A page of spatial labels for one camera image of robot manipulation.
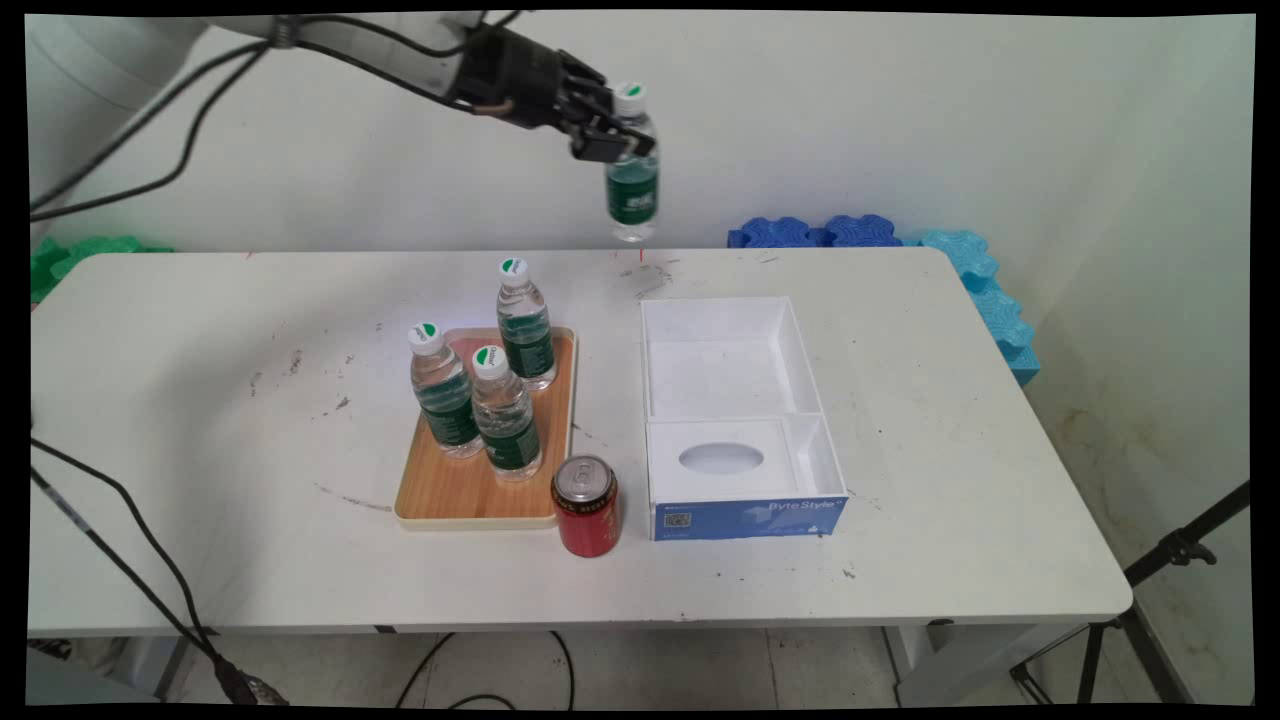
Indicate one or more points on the black tripod stand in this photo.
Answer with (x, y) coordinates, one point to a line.
(1150, 570)

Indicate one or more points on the green foam mat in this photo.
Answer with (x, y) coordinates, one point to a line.
(75, 255)

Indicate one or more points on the grey table leg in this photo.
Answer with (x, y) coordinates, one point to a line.
(178, 665)

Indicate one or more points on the light blue foam mat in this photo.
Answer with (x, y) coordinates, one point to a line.
(1010, 335)
(960, 258)

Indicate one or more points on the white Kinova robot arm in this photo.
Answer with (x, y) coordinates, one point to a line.
(100, 50)

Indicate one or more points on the white and blue cardboard box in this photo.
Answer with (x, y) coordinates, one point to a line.
(740, 470)

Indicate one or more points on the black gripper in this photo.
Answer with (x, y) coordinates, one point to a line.
(515, 75)

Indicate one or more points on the red soda can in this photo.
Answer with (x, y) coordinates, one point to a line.
(587, 510)

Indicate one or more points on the bamboo wooden tray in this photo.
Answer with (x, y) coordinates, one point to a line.
(455, 490)

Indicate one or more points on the dark blue foam mat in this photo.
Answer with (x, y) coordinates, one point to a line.
(775, 235)
(862, 230)

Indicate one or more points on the white table leg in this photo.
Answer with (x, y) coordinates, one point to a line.
(960, 660)

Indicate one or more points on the green label water bottle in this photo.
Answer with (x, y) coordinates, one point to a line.
(445, 395)
(508, 420)
(632, 190)
(527, 330)

